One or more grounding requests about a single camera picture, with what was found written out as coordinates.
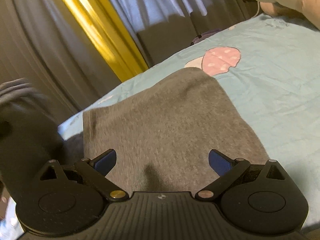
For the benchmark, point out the grey curtain left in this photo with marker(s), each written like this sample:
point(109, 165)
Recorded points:
point(42, 42)

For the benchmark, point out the yellow curtain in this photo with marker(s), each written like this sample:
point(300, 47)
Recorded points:
point(108, 34)

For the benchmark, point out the white sheer curtain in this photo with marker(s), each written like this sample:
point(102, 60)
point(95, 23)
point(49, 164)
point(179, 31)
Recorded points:
point(160, 28)

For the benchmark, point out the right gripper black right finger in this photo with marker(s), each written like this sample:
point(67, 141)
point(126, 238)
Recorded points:
point(227, 169)

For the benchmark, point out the purple bag by bed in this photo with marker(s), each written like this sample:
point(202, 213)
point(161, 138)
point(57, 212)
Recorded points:
point(204, 36)

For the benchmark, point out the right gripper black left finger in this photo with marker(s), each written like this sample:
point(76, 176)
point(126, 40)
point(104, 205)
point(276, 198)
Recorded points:
point(94, 171)

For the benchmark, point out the grey sweatpants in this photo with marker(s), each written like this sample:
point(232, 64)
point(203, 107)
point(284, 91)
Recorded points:
point(162, 136)

